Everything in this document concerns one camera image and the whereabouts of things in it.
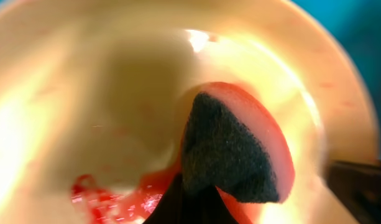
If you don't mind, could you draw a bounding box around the blue plastic tray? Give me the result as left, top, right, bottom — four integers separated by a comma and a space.
293, 0, 381, 159

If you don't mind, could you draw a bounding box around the green plate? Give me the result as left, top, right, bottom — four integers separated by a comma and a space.
0, 0, 379, 223

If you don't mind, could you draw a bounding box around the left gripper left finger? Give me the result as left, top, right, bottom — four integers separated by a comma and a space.
144, 174, 185, 224

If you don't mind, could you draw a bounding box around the red sponge with dark scourer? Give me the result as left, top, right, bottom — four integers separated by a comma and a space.
181, 82, 295, 223

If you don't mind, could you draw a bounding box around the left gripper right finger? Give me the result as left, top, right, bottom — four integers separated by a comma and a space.
196, 186, 237, 224

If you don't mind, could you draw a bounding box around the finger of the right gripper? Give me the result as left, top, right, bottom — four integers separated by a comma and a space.
327, 161, 381, 224

